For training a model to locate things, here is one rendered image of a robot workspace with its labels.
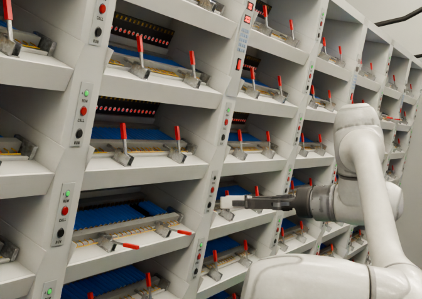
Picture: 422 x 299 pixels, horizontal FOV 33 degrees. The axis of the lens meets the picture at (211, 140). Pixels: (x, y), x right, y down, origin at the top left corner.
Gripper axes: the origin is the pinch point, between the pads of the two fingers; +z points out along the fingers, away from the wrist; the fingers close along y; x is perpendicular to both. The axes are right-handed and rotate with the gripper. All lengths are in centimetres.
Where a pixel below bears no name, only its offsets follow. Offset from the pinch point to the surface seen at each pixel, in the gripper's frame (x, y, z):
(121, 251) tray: 8.8, 30.6, 15.8
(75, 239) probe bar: 4.7, 42.6, 19.9
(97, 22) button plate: -37, 57, 5
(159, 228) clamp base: 6.3, 8.2, 17.6
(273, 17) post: -61, -79, 14
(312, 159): -8, -113, 10
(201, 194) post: -1.3, -8.7, 13.2
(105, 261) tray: 10.2, 36.6, 16.4
